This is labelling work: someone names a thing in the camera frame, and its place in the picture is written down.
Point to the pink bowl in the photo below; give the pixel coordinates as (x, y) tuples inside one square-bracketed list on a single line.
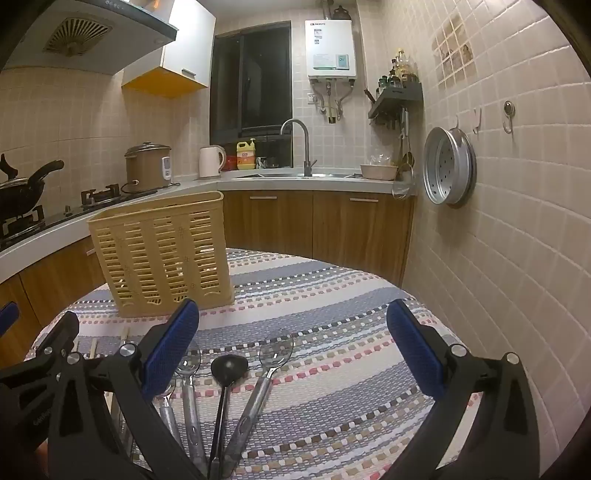
[(378, 171)]

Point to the row of seasoning bottles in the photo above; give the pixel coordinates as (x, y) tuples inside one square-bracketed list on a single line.
[(401, 69)]

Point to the white electric kettle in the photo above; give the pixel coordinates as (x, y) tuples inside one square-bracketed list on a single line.
[(210, 161)]

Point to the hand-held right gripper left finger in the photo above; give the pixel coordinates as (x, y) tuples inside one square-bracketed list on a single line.
[(168, 344)]

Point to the yellow plastic utensil basket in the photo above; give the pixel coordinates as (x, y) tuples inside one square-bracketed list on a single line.
[(161, 249)]

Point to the striped woven tablecloth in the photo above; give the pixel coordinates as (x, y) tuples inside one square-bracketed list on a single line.
[(332, 323)]

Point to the wooden chopstick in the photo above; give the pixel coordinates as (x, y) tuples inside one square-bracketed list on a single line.
[(126, 334), (94, 348)]

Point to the grey range hood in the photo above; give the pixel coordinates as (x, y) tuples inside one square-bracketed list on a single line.
[(92, 37)]

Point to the hanging metal ladle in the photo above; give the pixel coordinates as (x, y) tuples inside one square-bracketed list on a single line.
[(407, 157)]

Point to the black wok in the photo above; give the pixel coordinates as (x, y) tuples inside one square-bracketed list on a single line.
[(18, 194)]

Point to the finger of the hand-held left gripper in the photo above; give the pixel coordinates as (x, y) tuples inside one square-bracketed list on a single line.
[(55, 334), (7, 317)]

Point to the water heater pipes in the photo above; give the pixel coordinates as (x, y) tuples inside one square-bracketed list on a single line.
[(333, 99)]

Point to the wooden base cabinets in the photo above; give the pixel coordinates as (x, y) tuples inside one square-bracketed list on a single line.
[(286, 221)]

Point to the brown rice cooker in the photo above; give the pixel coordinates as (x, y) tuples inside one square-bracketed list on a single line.
[(145, 168)]

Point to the black plastic ladle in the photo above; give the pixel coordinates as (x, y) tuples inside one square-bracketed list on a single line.
[(228, 368)]

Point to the yellow detergent bottle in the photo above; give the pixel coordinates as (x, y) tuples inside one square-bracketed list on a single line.
[(246, 156)]

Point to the dark wall spice rack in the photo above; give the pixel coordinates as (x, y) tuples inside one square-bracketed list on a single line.
[(397, 94)]

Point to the black gas stove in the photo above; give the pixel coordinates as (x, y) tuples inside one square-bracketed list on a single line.
[(69, 217)]

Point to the round metal steamer tray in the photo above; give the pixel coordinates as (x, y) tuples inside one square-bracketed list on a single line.
[(445, 166)]

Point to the white wall cabinet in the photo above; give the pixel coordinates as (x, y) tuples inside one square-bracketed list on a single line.
[(189, 41)]

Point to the grey kitchen countertop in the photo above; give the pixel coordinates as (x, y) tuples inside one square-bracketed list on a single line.
[(323, 184)]

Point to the white water heater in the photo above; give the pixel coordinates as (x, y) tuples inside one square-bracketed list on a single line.
[(330, 46)]

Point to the dark kitchen window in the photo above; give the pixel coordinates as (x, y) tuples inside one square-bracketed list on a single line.
[(251, 83)]

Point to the clear plastic spoon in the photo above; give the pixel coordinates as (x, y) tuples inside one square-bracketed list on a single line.
[(190, 406)]

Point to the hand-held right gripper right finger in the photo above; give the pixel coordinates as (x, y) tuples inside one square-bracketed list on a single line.
[(415, 350)]

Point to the metal kitchen faucet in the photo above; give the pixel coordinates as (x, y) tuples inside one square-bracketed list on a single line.
[(306, 147)]

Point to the metal wall hook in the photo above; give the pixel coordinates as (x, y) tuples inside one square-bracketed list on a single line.
[(509, 110)]

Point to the white wall hook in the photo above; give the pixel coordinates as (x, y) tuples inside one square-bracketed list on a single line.
[(477, 120)]

